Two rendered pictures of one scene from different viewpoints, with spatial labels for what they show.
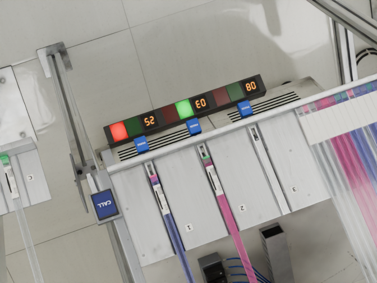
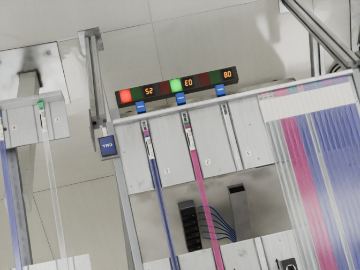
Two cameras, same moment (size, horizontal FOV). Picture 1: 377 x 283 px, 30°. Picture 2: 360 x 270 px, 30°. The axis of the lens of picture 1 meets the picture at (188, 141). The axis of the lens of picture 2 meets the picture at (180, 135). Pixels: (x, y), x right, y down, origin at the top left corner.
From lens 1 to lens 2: 0.43 m
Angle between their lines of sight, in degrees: 4
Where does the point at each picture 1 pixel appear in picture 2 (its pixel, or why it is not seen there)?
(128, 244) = (121, 177)
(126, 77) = (145, 61)
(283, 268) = (242, 219)
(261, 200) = (223, 158)
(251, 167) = (218, 133)
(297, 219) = (258, 183)
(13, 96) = (55, 66)
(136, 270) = (124, 196)
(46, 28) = (87, 16)
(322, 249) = (276, 210)
